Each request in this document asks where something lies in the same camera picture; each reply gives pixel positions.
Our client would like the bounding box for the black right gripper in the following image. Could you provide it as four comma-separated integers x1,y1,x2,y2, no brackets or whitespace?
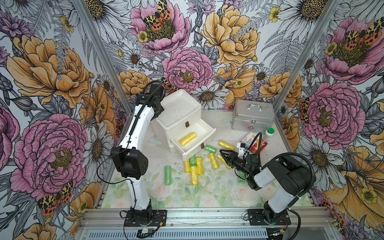
220,149,252,177

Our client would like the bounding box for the yellow bag roll back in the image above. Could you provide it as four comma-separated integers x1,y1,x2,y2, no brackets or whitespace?
219,141,235,151

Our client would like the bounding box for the white plastic drawer cabinet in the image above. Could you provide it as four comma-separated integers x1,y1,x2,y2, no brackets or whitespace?
151,89,202,153

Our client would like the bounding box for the white drawer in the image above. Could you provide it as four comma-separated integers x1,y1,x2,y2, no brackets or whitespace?
170,119,216,161

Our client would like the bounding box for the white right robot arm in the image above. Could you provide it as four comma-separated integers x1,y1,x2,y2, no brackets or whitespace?
220,144,316,226

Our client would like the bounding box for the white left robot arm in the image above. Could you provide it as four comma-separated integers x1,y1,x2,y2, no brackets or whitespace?
110,81,164,226

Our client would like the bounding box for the green bag roll back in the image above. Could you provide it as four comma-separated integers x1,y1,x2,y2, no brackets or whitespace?
204,145,217,154

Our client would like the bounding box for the green bag roll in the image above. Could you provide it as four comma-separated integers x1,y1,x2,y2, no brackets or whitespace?
204,145,217,154
237,172,247,184
165,166,172,186
189,155,197,167

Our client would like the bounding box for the green bag roll right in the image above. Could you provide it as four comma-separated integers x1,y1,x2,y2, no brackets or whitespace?
237,172,247,184

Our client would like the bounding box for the red white small box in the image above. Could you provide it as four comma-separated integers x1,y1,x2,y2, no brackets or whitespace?
241,133,268,154

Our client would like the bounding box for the green bag roll centre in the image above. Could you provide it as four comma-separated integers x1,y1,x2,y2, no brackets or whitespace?
189,155,197,167

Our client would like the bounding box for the yellow bag roll front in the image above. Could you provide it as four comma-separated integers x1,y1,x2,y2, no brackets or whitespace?
190,166,199,186

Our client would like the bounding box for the white bottle green cap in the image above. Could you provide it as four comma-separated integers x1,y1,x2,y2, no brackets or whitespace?
263,128,275,143

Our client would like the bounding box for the silver aluminium case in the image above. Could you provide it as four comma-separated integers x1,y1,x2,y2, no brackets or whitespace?
232,100,275,133

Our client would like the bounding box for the green bag roll far left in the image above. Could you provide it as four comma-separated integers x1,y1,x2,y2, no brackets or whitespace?
165,166,172,186

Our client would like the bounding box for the floral table mat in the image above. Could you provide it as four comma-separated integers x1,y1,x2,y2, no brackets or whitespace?
100,161,313,209

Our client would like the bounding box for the aluminium front rail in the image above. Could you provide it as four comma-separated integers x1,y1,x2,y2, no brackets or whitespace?
76,207,343,240

